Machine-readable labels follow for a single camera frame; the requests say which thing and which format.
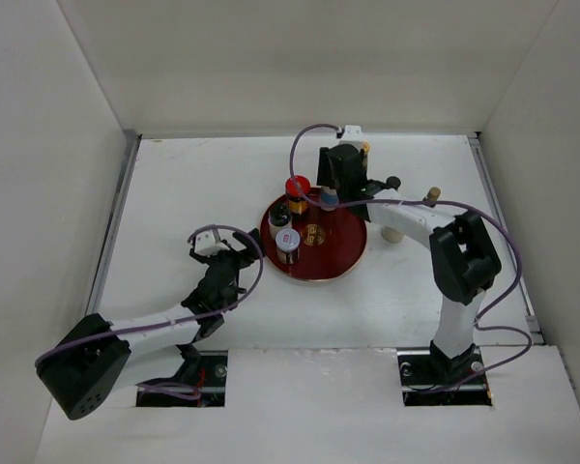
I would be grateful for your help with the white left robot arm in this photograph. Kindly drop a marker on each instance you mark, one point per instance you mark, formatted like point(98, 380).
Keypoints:
point(155, 353)

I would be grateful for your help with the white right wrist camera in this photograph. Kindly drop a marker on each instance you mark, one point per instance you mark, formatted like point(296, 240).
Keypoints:
point(351, 135)

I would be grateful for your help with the red round tray gold rim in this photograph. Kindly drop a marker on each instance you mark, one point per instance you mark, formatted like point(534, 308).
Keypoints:
point(332, 244)

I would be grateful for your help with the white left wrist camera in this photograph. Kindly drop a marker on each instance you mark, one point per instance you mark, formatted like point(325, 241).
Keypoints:
point(207, 242)

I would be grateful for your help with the small black cap spice jar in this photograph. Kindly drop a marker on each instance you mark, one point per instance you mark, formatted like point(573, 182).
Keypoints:
point(394, 182)

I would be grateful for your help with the yellow label small oil bottle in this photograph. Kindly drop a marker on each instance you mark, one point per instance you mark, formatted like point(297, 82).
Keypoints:
point(432, 196)

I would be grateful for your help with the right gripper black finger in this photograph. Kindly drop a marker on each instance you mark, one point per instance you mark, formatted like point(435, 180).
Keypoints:
point(364, 155)
point(324, 169)

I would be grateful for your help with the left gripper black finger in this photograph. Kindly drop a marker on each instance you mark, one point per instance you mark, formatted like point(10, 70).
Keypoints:
point(251, 242)
point(204, 257)

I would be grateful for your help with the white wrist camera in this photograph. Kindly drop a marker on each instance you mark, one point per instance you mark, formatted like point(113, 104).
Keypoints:
point(207, 242)
point(351, 135)

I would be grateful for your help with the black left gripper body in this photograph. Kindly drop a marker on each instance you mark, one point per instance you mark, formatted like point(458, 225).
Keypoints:
point(238, 261)

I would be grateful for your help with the left robot arm base mount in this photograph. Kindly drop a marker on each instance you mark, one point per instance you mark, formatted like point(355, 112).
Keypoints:
point(200, 382)

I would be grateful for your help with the red lid chili sauce jar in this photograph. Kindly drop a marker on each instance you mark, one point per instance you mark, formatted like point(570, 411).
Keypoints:
point(296, 189)

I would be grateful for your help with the black lid seasoning bottle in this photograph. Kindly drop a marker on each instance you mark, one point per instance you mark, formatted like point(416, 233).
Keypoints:
point(279, 217)

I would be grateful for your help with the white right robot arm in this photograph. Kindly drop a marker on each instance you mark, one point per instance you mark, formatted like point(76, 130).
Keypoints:
point(463, 258)

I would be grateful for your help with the grey lid spice jar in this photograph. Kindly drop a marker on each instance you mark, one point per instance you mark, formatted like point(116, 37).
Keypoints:
point(287, 242)

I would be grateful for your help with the silver lid blue label jar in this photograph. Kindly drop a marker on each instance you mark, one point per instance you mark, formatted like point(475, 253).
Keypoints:
point(327, 199)

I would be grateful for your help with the aluminium table edge rail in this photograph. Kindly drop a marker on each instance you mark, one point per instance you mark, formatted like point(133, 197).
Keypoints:
point(92, 301)

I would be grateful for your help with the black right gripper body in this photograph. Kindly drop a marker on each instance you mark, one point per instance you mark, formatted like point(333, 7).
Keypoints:
point(341, 190)

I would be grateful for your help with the right robot arm base mount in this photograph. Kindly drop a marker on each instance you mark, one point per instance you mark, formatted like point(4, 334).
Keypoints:
point(423, 384)

